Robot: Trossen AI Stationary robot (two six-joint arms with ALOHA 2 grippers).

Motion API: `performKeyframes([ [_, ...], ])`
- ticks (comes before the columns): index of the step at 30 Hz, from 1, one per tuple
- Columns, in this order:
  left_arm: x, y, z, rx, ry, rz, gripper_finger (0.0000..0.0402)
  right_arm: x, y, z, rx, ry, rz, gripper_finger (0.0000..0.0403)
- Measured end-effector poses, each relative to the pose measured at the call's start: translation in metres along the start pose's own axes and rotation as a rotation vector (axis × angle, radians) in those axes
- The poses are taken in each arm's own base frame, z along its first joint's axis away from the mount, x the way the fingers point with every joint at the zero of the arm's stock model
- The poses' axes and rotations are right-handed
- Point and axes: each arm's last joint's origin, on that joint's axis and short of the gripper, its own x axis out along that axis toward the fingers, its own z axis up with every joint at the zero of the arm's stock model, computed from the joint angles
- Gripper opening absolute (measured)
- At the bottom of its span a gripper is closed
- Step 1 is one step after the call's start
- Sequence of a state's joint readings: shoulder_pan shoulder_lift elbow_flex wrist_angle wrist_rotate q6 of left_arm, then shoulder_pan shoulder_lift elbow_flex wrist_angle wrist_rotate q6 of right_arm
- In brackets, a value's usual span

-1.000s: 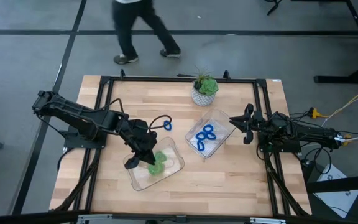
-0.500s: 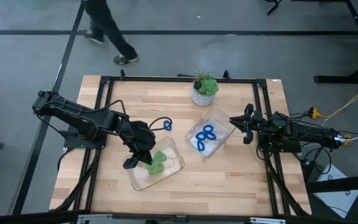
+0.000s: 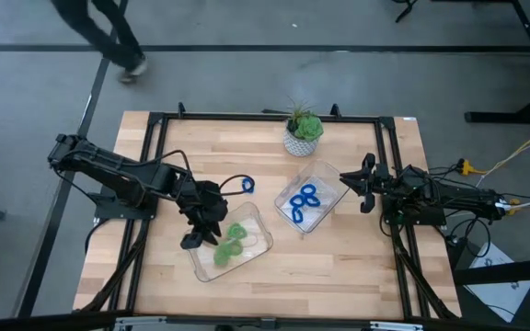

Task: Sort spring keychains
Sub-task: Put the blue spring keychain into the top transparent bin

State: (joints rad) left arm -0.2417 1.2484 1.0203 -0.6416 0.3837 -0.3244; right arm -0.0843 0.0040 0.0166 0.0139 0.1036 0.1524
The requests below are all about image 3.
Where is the green artificial succulent plant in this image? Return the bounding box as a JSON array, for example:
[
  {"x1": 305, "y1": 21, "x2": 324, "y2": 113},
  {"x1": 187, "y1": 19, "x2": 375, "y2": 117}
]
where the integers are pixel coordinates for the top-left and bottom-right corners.
[{"x1": 285, "y1": 98, "x2": 325, "y2": 143}]

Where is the black aluminium table frame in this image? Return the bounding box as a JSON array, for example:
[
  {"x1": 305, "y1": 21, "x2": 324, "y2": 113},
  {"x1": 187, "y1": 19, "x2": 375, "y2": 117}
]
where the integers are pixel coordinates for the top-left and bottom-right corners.
[{"x1": 74, "y1": 101, "x2": 462, "y2": 323}]

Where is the yellow power cable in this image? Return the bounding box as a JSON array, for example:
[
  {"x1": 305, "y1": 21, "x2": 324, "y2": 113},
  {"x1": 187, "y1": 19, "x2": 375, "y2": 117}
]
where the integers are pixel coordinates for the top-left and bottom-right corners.
[{"x1": 457, "y1": 114, "x2": 530, "y2": 178}]

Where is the clear bin with handle cutout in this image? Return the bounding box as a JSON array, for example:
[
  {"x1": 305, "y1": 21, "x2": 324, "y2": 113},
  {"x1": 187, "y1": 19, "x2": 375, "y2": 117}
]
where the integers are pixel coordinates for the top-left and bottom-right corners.
[{"x1": 186, "y1": 200, "x2": 275, "y2": 284}]

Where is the black metal bar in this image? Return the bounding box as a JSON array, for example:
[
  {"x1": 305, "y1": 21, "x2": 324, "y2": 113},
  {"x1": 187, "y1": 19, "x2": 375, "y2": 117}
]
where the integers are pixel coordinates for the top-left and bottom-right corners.
[{"x1": 453, "y1": 257, "x2": 530, "y2": 286}]

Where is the white geometric plant pot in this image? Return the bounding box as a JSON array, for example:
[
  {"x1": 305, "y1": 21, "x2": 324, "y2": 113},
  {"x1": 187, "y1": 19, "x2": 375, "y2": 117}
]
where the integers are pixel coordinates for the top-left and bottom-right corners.
[{"x1": 282, "y1": 129, "x2": 320, "y2": 158}]

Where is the white cable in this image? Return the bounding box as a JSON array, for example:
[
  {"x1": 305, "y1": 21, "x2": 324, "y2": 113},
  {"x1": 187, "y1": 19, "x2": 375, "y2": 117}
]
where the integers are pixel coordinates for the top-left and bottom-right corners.
[{"x1": 494, "y1": 192, "x2": 530, "y2": 212}]

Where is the person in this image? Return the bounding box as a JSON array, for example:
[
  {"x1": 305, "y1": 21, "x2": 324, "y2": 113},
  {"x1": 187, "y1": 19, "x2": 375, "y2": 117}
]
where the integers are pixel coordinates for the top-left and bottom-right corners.
[{"x1": 49, "y1": 0, "x2": 150, "y2": 85}]

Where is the white printed sheet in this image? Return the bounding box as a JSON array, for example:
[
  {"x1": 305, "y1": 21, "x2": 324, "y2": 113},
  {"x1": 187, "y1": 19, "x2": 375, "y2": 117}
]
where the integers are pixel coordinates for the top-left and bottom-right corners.
[{"x1": 466, "y1": 254, "x2": 530, "y2": 323}]

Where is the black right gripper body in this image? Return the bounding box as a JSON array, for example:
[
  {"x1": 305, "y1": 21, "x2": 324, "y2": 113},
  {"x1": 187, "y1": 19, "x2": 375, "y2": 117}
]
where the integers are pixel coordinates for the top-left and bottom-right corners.
[{"x1": 368, "y1": 165, "x2": 398, "y2": 198}]

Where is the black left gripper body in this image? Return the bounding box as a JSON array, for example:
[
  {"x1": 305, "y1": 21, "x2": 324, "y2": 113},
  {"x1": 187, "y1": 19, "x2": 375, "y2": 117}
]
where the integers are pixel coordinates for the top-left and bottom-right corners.
[{"x1": 177, "y1": 179, "x2": 230, "y2": 231}]

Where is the clear plastic bin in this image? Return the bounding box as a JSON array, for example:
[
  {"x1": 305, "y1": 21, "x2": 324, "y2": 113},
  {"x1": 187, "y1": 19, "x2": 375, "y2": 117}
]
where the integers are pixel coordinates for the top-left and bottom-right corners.
[{"x1": 273, "y1": 158, "x2": 351, "y2": 234}]

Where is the black metal stand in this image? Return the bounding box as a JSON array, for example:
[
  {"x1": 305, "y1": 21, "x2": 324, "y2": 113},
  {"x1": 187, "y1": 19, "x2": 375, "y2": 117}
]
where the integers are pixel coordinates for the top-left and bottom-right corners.
[{"x1": 465, "y1": 0, "x2": 530, "y2": 125}]

